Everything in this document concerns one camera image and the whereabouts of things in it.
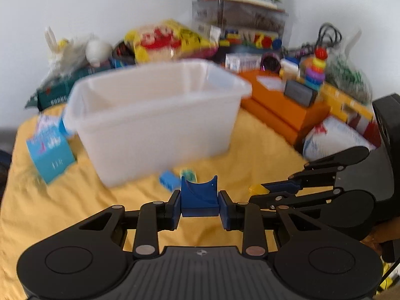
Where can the coloured wooden shape toy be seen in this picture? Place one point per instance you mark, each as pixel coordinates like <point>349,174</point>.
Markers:
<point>250,41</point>

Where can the black small box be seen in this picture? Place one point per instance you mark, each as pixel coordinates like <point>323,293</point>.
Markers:
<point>300,93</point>

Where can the clear bag of green pieces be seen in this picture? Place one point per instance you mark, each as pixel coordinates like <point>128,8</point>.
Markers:
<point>350,75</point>

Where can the dark round container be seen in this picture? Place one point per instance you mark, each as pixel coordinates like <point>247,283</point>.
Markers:
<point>122,53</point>

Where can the black round case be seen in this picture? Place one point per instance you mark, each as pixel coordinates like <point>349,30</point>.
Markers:
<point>271,63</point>

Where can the white and yellow small box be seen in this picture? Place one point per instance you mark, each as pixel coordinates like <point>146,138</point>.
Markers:
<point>290,68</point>

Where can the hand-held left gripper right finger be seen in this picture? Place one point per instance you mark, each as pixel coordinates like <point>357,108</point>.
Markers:
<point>223,209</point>

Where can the dark blue curved block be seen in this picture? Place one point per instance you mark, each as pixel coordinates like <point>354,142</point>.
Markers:
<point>200,200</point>

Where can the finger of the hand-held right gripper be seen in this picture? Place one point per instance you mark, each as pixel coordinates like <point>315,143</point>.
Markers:
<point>265,200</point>
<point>281,187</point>

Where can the teal printed card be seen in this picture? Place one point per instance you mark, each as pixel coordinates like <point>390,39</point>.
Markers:
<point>50,153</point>

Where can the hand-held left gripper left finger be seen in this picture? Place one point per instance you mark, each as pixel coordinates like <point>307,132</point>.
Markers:
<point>176,207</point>

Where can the white egg-shaped shell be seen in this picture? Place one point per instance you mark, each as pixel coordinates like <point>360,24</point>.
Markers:
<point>98,51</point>

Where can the white plastic bag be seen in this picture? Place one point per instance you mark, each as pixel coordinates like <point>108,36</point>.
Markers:
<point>65,53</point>

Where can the white printed packet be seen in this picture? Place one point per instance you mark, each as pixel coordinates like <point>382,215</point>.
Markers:
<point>337,137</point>

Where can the orange box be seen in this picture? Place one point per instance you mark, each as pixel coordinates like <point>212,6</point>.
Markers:
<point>281,115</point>

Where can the dark green box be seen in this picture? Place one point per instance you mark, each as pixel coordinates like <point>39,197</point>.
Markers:
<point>53,95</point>

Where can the yellow cardboard box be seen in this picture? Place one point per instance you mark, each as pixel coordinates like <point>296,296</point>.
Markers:
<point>347,103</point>

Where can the yellow toy block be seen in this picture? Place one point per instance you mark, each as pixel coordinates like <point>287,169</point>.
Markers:
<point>257,190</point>

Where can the green printed toy block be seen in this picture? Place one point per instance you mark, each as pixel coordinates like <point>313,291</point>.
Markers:
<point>189,175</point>

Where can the small blue toy block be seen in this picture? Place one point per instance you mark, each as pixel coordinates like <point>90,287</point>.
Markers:
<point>170,179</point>

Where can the yellow plastic bag red print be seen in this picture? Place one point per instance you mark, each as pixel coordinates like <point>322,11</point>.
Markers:
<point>168,40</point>

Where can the clear storage box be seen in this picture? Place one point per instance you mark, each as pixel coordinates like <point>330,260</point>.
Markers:
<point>243,18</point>

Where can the white plastic storage bin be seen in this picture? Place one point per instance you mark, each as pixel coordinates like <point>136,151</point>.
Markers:
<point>150,125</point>

